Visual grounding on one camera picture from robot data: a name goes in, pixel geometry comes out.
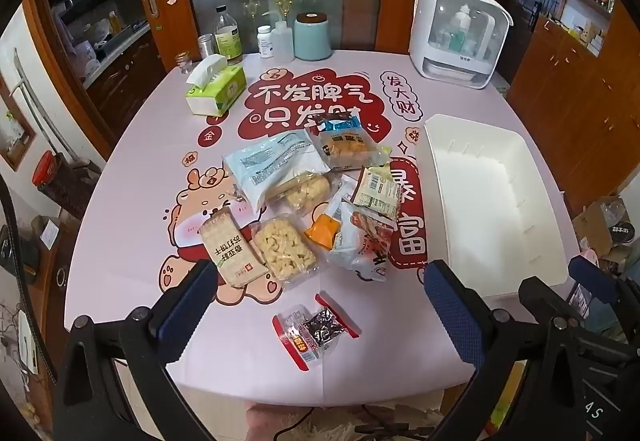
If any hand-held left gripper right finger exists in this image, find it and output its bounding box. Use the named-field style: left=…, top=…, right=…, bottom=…
left=424, top=260, right=591, bottom=441

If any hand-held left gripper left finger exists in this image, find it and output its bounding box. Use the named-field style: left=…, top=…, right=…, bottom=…
left=52, top=260, right=221, bottom=441

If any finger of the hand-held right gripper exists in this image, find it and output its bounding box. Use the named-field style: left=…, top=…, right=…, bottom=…
left=518, top=277, right=592, bottom=323
left=568, top=256, right=640, bottom=322

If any beige cracker packet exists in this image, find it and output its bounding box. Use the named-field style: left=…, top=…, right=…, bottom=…
left=200, top=207, right=268, bottom=284

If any clear rice puff packet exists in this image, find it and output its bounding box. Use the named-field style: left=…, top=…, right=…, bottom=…
left=248, top=213, right=321, bottom=289

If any white and red snack bag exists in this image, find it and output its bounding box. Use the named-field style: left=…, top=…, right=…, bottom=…
left=330, top=198, right=401, bottom=282

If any white plastic bin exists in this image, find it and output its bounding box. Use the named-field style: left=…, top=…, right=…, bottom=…
left=416, top=113, right=571, bottom=302

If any clear red nut packet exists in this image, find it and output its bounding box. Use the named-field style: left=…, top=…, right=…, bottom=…
left=272, top=291, right=361, bottom=369

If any green and cream snack packet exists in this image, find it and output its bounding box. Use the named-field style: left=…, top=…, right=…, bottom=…
left=350, top=165, right=405, bottom=222

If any orange snack packet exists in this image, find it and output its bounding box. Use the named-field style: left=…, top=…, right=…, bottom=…
left=304, top=213, right=341, bottom=249

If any large light blue snack packet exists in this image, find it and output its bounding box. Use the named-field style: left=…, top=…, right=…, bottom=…
left=222, top=130, right=331, bottom=214

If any pale yellow puff packet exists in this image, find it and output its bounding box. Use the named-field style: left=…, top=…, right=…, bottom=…
left=267, top=171, right=336, bottom=212

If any blue-ended bread packet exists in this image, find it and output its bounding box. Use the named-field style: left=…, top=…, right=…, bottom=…
left=307, top=115, right=393, bottom=172

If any cardboard box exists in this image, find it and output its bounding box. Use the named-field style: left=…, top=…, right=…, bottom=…
left=572, top=198, right=640, bottom=272

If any pink fluffy cloth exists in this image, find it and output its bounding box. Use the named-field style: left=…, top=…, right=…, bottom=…
left=245, top=398, right=451, bottom=441

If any wooden cabinet with shelves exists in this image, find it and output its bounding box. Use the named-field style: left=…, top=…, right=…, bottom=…
left=505, top=0, right=640, bottom=216

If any red plastic container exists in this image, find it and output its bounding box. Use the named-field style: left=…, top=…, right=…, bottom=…
left=32, top=150, right=63, bottom=186

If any green tissue box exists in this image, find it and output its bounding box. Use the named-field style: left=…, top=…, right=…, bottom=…
left=185, top=55, right=248, bottom=118

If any framed picture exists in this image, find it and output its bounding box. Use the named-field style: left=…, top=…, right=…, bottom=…
left=0, top=86, right=37, bottom=172

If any white sterilizer cabinet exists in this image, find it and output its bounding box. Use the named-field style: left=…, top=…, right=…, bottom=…
left=409, top=0, right=515, bottom=89

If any glass bottle with green label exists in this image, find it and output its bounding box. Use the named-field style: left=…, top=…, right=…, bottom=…
left=214, top=5, right=244, bottom=66

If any kitchen counter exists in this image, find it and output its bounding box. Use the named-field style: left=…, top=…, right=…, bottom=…
left=65, top=16, right=151, bottom=86

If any white pill bottle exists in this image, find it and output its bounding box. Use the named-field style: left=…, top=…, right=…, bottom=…
left=257, top=25, right=276, bottom=59

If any translucent squeeze bottle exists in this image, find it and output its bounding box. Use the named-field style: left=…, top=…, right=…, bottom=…
left=272, top=0, right=296, bottom=63

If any teal canister with brown lid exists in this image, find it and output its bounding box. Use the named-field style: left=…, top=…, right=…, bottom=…
left=293, top=12, right=332, bottom=60

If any black cable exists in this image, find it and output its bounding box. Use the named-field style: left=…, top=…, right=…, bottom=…
left=292, top=405, right=323, bottom=441

